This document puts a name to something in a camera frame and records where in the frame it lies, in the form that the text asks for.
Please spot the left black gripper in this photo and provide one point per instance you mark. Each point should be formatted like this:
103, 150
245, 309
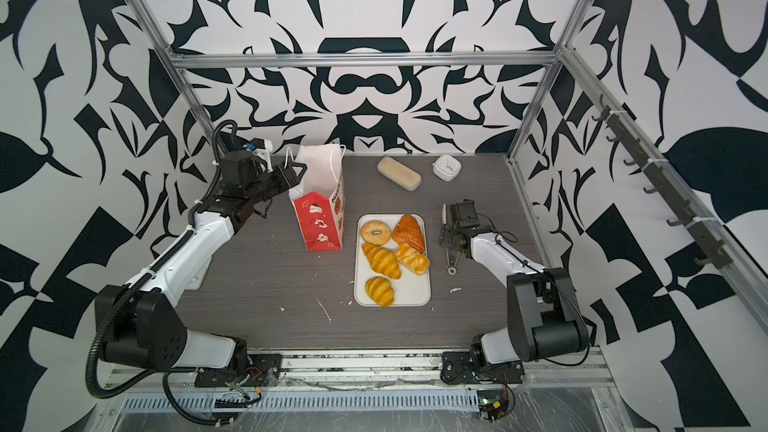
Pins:
286, 175

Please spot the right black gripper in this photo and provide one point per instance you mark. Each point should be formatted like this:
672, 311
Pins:
447, 234

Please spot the brown fake croissant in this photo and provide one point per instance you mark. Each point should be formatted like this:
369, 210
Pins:
408, 231

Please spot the white red paper bag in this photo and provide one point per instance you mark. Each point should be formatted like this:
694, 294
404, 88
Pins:
319, 198

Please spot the fake bagel donut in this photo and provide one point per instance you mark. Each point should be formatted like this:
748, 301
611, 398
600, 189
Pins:
376, 233

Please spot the small yellow fake croissant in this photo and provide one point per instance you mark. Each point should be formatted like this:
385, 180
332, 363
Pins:
380, 290

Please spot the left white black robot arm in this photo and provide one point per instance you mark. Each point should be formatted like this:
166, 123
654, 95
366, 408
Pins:
137, 323

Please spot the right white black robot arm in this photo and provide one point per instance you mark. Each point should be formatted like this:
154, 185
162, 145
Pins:
543, 319

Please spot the white rectangular tray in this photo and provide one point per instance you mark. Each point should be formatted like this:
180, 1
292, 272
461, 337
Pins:
411, 290

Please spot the small white lidded container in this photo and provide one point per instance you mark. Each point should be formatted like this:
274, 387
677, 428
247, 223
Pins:
446, 167

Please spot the beige oblong sponge block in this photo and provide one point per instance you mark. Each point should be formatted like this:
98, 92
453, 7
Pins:
400, 174

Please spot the small electronics board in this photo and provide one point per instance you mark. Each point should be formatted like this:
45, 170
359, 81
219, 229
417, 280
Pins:
494, 405

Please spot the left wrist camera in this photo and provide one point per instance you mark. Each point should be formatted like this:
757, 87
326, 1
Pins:
260, 147

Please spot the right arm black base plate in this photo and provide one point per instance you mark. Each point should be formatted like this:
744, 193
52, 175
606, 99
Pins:
466, 368

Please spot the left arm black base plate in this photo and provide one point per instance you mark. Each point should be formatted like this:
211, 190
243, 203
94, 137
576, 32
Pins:
244, 369

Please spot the white slotted cable duct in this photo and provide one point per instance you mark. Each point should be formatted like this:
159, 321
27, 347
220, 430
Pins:
337, 401

